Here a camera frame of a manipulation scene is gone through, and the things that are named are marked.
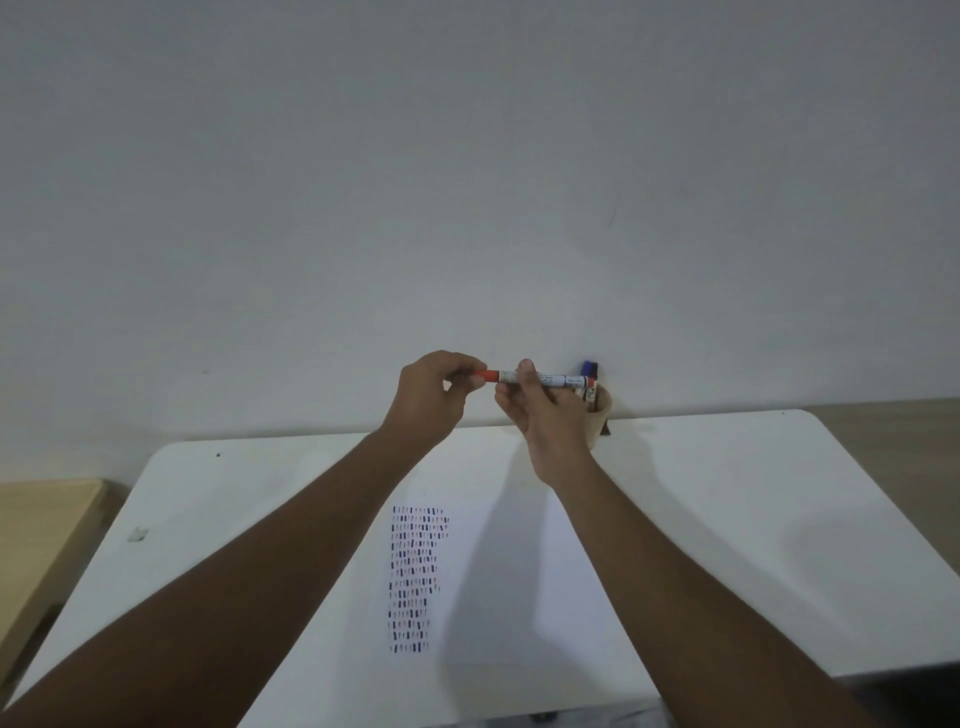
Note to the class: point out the person's right hand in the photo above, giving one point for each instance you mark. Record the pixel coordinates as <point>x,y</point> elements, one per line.
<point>555,431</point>

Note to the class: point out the person's left hand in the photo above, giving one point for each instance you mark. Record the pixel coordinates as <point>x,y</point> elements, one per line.
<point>420,405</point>

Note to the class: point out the person's left thumb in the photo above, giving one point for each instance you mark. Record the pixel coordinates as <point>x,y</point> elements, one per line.
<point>469,384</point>

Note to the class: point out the person's right thumb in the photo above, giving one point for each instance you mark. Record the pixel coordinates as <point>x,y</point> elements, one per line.
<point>527,373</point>

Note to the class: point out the red marker cap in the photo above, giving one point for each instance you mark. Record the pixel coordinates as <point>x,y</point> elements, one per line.
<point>489,375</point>

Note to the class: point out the white marker with red end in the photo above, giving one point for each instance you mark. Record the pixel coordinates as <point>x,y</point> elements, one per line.
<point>559,380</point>

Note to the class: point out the person's right forearm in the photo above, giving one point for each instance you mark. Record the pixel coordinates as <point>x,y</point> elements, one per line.
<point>675,600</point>

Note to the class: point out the person's left forearm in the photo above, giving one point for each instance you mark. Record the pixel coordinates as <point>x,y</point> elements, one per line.
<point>247,577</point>

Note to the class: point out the blue capped marker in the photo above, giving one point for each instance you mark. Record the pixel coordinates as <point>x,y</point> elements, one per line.
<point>589,368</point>

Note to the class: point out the tan pen holder cup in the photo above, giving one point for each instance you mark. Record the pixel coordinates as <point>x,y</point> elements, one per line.
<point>601,420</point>

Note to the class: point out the white paper with ink dashes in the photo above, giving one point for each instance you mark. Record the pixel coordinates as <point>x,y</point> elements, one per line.
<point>495,600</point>

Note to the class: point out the light wooden table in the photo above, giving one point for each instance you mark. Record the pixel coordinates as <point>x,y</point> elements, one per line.
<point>41,547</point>

